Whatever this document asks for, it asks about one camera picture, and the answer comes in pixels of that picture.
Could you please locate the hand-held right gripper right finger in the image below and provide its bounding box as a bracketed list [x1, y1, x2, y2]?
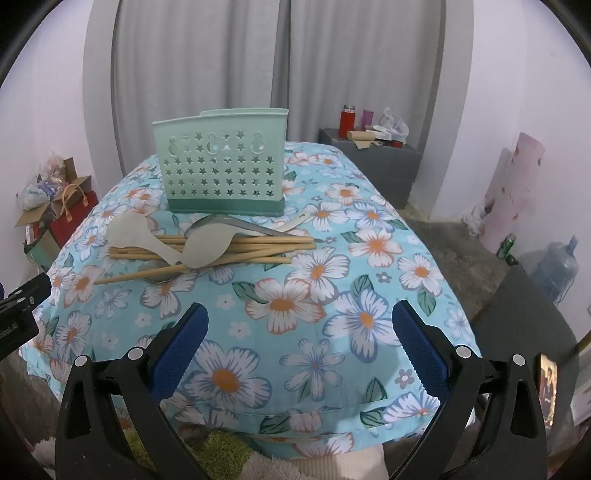
[392, 300, 544, 480]

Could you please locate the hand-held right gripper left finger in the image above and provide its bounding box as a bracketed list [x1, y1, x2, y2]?
[54, 302, 209, 480]

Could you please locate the white plastic spoon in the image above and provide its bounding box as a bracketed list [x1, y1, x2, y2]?
[182, 212, 310, 269]
[106, 211, 186, 267]

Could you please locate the bunch of wooden chopsticks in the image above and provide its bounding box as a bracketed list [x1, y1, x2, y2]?
[93, 233, 319, 285]

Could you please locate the green perforated utensil holder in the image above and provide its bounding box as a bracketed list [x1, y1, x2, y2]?
[152, 108, 289, 217]

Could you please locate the green paper bag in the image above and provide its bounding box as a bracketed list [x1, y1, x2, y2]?
[23, 222, 64, 271]

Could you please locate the brown cardboard box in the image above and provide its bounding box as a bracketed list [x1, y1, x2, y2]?
[14, 157, 93, 271]

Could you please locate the green shaggy rug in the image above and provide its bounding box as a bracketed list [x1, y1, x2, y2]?
[120, 429, 260, 480]

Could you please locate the blue floral blanket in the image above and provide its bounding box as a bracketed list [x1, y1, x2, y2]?
[18, 141, 483, 457]

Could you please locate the red gift bag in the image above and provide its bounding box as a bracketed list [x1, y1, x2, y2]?
[50, 185, 100, 241]

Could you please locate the blue white plastic bag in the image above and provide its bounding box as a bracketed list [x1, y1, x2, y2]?
[17, 182, 52, 211]

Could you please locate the crumpled white bag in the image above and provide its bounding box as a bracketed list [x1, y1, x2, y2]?
[463, 205, 485, 236]

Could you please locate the blue water jug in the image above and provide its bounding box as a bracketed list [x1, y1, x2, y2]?
[531, 235, 581, 306]

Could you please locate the pink rolled paper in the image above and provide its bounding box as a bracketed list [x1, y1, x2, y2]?
[478, 132, 546, 259]

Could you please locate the grey cabinet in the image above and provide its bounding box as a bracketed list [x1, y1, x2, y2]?
[318, 128, 422, 209]

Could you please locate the brown paper roll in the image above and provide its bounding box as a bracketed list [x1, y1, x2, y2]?
[347, 129, 384, 150]

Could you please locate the grey curtain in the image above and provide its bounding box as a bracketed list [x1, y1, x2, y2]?
[277, 0, 446, 217]
[111, 0, 289, 178]

